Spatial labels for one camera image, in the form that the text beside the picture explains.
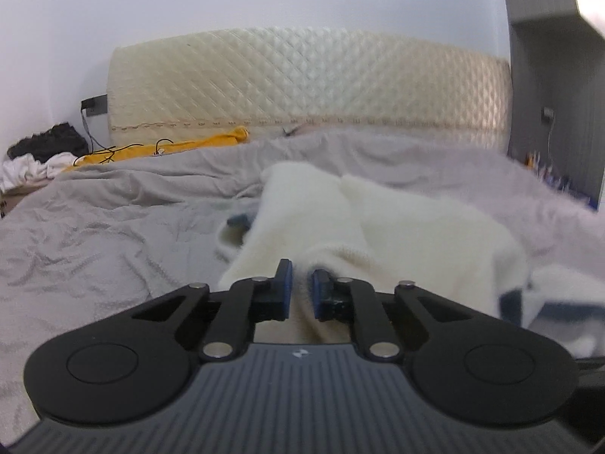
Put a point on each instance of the grey cabinet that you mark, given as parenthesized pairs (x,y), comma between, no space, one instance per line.
(557,80)

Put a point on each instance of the white crumpled garment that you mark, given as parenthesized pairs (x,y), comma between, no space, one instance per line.
(23,170)

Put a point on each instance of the cream quilted mattress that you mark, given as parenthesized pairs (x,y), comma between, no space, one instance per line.
(307,75)

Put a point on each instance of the clutter of small bedside things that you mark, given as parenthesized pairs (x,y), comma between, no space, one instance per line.
(562,182)

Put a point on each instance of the black wall plug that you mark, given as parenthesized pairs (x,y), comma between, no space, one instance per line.
(548,114)

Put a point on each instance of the black fuzzy garment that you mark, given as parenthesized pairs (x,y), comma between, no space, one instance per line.
(52,139)

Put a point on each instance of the white sweater with blue stripes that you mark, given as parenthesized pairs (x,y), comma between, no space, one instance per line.
(401,227)

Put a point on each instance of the black wall socket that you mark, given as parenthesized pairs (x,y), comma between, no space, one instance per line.
(94,105)

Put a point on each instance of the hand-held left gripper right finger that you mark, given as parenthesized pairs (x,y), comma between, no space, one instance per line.
(319,293)

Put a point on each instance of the grey bed sheet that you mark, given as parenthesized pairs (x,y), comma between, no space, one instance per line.
(118,227)

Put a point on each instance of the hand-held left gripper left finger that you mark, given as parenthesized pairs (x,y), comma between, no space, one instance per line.
(284,288)

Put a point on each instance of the yellow cloth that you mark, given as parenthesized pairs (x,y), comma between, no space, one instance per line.
(137,151)

